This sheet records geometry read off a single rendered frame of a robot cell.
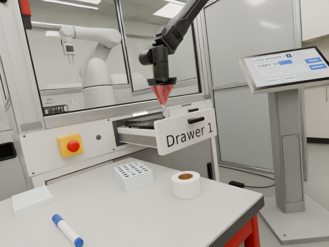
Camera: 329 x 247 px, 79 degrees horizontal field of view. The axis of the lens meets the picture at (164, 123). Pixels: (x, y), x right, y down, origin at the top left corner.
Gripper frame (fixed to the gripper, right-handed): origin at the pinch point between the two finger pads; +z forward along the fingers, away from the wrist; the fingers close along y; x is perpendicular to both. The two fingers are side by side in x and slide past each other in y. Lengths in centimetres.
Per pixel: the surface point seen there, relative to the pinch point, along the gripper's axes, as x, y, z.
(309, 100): -298, 37, 36
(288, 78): -94, -8, -4
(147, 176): 19.1, -15.3, 17.7
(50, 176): 38.9, 17.7, 22.4
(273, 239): -72, -15, 96
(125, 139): 10.9, 12.8, 14.6
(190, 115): -3.1, -11.1, 4.3
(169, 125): 7.1, -11.5, 5.7
